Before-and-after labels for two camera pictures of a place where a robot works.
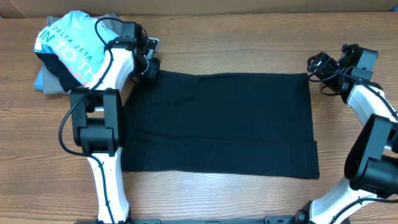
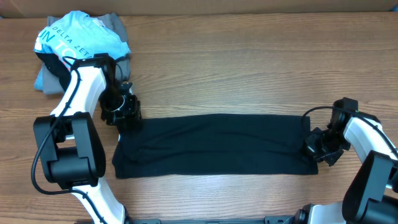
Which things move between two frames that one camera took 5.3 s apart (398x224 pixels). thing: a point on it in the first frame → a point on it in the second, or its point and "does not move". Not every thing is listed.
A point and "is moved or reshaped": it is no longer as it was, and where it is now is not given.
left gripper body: [149, 68] → [117, 106]
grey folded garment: [51, 83] does not move
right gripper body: [327, 68] → [329, 145]
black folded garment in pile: [53, 63] does not move
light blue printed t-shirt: [75, 40] does not move
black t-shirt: [231, 124] is moved or reshaped
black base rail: [273, 219] does not move
